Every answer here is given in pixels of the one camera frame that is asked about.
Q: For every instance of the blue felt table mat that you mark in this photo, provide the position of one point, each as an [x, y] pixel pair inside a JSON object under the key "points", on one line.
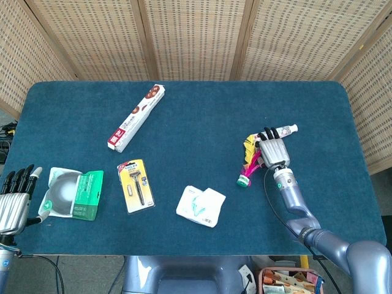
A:
{"points": [[190, 171]]}

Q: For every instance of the woven bamboo folding screen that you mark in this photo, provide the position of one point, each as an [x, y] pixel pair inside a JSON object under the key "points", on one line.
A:
{"points": [[196, 39]]}

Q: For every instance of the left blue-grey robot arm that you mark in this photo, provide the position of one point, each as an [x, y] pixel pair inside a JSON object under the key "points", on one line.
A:
{"points": [[4, 269]]}

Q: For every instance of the white toothpaste tube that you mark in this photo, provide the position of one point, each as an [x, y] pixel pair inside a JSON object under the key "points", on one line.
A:
{"points": [[288, 130]]}

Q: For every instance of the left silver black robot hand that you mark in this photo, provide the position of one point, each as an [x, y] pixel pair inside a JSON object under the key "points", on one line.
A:
{"points": [[12, 211]]}

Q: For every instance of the white tissue pack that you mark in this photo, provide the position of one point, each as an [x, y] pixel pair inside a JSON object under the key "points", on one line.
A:
{"points": [[200, 205]]}

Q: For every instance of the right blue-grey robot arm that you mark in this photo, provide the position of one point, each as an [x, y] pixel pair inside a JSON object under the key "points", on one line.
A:
{"points": [[324, 235]]}

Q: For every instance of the round item in green package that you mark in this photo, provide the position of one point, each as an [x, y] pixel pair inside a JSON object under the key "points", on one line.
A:
{"points": [[72, 193]]}

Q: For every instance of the razor in yellow blister pack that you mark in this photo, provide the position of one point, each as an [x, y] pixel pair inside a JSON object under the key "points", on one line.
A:
{"points": [[135, 186]]}

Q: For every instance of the colourful feather shuttlecock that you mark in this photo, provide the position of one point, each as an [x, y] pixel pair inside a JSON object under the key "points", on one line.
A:
{"points": [[249, 159]]}

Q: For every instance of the pink basket with papers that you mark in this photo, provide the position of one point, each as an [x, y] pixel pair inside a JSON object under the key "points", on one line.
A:
{"points": [[289, 281]]}

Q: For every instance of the long white red foil box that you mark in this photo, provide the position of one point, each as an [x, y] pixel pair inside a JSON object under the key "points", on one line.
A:
{"points": [[137, 118]]}

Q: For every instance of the blue-grey robot torso base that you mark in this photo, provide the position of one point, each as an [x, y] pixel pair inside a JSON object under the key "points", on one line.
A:
{"points": [[186, 274]]}

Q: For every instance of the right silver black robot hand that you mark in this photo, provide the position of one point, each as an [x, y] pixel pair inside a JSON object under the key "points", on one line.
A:
{"points": [[274, 150]]}

